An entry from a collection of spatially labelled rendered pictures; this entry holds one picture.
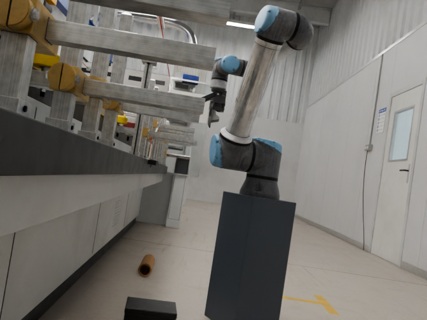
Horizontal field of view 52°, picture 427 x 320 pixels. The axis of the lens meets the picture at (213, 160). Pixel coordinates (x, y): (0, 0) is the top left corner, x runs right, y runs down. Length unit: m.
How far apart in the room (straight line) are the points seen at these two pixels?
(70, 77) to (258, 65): 1.09
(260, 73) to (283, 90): 9.97
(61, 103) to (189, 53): 0.32
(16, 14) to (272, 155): 1.54
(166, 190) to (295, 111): 6.97
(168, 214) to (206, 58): 4.57
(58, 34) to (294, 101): 11.18
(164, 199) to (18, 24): 4.74
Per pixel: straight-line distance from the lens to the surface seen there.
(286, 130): 11.62
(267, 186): 2.01
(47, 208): 0.92
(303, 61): 12.04
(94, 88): 0.92
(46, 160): 0.72
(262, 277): 2.02
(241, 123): 1.90
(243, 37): 12.04
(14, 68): 0.65
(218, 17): 0.42
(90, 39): 0.68
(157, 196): 5.30
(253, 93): 1.86
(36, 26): 0.66
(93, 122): 1.13
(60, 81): 0.87
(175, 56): 0.66
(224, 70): 2.30
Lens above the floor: 0.66
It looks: 2 degrees up
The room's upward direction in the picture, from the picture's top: 9 degrees clockwise
